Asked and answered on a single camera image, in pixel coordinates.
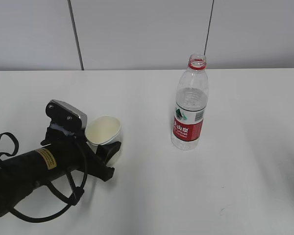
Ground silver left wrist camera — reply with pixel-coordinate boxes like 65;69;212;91
46;99;87;136

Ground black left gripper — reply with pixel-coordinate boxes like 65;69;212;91
41;127;120;182

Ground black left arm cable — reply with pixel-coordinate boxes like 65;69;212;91
0;132;89;223

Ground white paper cup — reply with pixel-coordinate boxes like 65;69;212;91
85;116;123;153

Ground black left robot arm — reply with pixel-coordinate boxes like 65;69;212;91
0;128;121;223

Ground clear water bottle red label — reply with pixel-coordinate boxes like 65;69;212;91
171;53;209;150

